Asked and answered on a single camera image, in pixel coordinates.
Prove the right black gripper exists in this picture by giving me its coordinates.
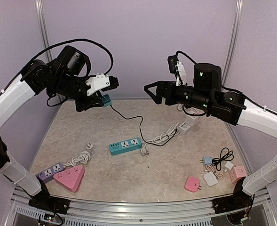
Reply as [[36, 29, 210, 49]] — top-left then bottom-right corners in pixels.
[[143, 80, 213, 112]]

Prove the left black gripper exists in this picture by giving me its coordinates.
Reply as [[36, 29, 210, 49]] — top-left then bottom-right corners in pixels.
[[51, 72, 104, 112]]

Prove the teal charger plug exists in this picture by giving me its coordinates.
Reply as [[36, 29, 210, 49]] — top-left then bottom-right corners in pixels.
[[101, 94, 112, 108]]

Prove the white cube socket adapter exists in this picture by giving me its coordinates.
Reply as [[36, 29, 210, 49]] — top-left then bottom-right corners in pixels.
[[179, 115, 199, 133]]

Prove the black usb cable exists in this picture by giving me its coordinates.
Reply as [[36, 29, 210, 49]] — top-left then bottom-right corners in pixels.
[[110, 105, 179, 146], [212, 147, 235, 171]]

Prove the teal power strip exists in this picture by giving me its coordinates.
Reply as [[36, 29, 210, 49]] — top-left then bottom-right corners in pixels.
[[109, 137, 142, 156]]

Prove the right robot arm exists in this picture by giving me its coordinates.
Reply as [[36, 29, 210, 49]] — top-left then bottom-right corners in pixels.
[[144, 63, 277, 209]]

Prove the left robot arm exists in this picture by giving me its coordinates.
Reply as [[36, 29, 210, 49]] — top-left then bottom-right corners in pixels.
[[0, 45, 119, 210]]

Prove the white round plug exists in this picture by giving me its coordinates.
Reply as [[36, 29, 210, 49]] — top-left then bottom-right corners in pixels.
[[86, 143, 93, 151]]

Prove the pink square plug adapter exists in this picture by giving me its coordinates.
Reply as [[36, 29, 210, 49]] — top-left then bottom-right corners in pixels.
[[184, 177, 202, 193]]

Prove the pink triangular power strip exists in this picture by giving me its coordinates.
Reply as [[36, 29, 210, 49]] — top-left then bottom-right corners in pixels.
[[53, 165, 85, 193]]

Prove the light blue charger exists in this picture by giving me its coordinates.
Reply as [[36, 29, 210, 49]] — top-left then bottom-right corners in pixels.
[[199, 156, 213, 166]]

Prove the purple power strip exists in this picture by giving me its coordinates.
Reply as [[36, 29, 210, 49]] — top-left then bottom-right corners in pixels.
[[36, 162, 64, 183]]

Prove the small white charger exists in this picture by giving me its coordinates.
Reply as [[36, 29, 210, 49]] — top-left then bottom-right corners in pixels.
[[223, 161, 234, 173]]

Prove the white square charger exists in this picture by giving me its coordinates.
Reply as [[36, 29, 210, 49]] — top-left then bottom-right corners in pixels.
[[203, 172, 218, 187]]

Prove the pink cube socket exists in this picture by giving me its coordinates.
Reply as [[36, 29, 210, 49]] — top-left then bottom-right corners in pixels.
[[230, 166, 247, 184]]

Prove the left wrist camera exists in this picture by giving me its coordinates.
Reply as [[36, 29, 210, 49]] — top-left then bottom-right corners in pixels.
[[85, 74, 119, 96]]

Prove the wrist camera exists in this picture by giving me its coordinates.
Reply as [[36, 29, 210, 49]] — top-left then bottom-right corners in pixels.
[[167, 55, 187, 86], [85, 74, 119, 96]]

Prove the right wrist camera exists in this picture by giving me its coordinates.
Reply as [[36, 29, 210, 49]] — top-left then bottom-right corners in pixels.
[[167, 55, 187, 86]]

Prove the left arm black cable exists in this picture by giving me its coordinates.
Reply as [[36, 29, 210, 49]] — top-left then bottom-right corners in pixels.
[[0, 37, 114, 106]]

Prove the coiled black usb cable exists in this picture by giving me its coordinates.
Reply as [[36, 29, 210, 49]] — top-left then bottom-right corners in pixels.
[[212, 147, 235, 171]]

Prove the pink white usb cable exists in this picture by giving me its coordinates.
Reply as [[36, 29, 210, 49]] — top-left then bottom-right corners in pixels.
[[203, 163, 230, 181]]

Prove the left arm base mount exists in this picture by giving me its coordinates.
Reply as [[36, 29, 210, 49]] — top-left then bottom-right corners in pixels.
[[28, 195, 71, 214]]

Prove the right aluminium corner post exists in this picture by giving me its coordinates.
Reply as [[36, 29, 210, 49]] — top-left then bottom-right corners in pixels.
[[222, 0, 244, 85]]

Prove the aluminium front rail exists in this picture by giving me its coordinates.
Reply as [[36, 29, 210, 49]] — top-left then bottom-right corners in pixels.
[[3, 187, 277, 226]]

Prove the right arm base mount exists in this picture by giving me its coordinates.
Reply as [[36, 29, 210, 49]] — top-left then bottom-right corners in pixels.
[[212, 192, 253, 214]]

